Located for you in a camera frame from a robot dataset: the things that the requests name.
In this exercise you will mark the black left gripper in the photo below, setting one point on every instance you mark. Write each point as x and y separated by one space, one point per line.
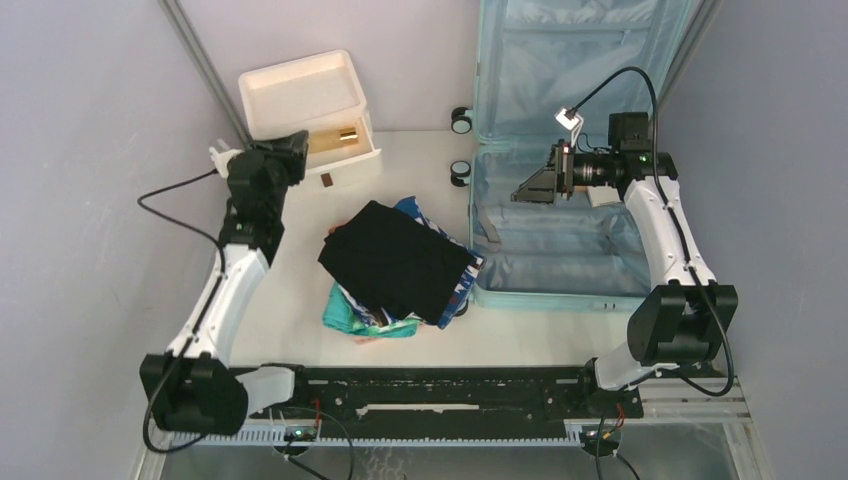
290 151

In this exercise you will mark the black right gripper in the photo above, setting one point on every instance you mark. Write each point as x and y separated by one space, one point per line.
541 187

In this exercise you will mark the gold cylindrical bottle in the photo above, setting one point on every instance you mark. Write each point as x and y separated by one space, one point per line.
348 136

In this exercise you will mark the white drawer box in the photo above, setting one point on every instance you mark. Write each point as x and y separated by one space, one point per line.
322 94

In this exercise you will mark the small grey white box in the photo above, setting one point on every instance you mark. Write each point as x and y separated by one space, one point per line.
600 196

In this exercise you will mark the light blue ribbed suitcase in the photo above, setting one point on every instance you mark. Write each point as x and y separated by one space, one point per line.
535 58

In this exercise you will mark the black t-shirt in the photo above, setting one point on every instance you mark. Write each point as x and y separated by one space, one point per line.
387 260

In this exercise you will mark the teal polo shirt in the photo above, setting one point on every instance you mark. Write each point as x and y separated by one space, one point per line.
345 315

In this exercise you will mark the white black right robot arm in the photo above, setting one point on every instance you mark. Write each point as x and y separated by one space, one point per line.
683 321

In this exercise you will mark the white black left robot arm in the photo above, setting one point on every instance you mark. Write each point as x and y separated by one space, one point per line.
191 386

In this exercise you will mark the blue white striped garment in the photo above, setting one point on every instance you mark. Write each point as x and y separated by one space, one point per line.
458 303

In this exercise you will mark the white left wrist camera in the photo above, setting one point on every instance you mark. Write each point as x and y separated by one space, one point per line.
221 155

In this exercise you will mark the black mounting base plate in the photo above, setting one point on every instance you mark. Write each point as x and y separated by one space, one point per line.
554 392

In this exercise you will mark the white slotted cable duct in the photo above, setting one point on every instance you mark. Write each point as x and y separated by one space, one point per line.
532 435

